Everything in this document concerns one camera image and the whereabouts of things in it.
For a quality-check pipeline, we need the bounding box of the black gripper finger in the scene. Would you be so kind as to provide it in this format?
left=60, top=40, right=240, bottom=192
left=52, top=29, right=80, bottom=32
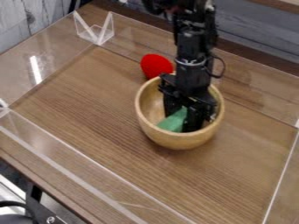
left=163, top=94, right=188, bottom=116
left=181, top=104, right=215, bottom=132

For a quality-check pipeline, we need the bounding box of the red plush strawberry toy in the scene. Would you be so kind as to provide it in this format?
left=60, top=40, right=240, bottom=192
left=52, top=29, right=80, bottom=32
left=140, top=54, right=173, bottom=80

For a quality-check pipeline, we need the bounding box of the clear acrylic corner bracket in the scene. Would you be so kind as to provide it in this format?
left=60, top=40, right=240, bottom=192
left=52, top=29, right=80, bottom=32
left=72, top=11, right=115, bottom=46

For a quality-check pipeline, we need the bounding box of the brown wooden bowl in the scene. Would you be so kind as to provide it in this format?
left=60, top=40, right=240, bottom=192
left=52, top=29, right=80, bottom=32
left=135, top=77, right=225, bottom=151

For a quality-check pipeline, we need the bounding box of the black table leg mount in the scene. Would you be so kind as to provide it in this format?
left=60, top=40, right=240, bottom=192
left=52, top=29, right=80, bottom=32
left=25, top=184, right=68, bottom=224

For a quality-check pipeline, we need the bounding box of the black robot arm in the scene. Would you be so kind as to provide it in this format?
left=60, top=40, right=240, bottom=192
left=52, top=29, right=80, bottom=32
left=141, top=0, right=221, bottom=133

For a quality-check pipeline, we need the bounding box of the black cable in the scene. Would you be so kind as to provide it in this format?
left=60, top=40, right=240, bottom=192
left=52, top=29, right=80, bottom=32
left=0, top=200, right=38, bottom=224

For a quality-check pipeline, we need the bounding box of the green rectangular block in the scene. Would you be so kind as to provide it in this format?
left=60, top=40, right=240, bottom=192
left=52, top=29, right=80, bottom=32
left=157, top=107, right=187, bottom=133

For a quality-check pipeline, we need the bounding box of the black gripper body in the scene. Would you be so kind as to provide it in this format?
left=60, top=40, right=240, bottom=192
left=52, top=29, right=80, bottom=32
left=159, top=57, right=217, bottom=108

